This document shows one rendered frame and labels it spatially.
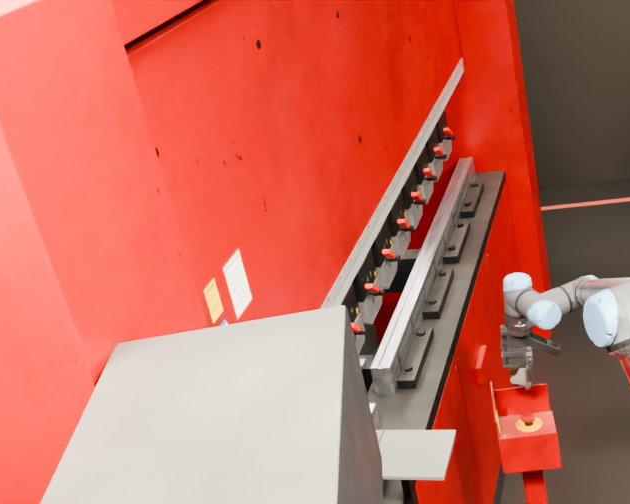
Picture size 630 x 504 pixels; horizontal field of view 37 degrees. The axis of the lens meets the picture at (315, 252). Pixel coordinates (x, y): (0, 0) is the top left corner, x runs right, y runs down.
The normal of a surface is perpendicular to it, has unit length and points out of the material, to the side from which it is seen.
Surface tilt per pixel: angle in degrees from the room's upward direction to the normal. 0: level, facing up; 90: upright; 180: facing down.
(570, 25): 90
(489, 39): 90
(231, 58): 90
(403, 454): 0
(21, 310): 90
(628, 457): 0
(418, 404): 0
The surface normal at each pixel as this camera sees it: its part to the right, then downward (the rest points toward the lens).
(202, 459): -0.22, -0.89
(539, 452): -0.10, 0.43
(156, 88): 0.94, -0.07
